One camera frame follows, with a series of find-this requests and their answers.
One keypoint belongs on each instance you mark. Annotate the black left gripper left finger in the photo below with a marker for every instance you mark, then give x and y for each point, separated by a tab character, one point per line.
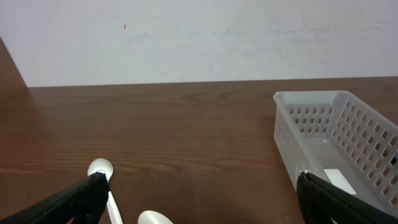
83	202

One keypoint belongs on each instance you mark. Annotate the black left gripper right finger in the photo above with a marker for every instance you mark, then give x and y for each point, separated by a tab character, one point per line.
322	202

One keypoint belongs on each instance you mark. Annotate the white plastic spoon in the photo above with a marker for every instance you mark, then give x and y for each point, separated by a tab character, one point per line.
153	217
105	167

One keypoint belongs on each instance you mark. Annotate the white label sticker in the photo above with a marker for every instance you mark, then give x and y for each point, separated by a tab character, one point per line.
338	180

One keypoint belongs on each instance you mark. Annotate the clear perforated plastic basket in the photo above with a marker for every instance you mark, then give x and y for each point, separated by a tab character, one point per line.
318	130

